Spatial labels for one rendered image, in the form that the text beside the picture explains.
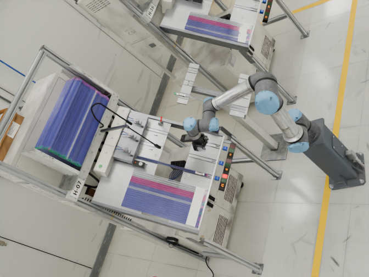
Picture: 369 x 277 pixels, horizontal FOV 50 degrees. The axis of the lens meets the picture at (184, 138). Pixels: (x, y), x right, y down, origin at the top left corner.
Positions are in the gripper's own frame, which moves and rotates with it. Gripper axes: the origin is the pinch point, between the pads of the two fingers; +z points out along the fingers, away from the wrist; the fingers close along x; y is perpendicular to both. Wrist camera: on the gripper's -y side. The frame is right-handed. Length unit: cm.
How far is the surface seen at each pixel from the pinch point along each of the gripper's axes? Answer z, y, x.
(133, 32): 4, -86, 96
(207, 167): 15.9, 3.4, -5.4
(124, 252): 157, -104, -57
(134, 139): -3.3, -45.2, -1.9
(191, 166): 13.1, -7.0, -7.3
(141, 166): 0.7, -35.6, -17.8
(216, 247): 37, 17, -51
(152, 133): 4.8, -38.2, 8.2
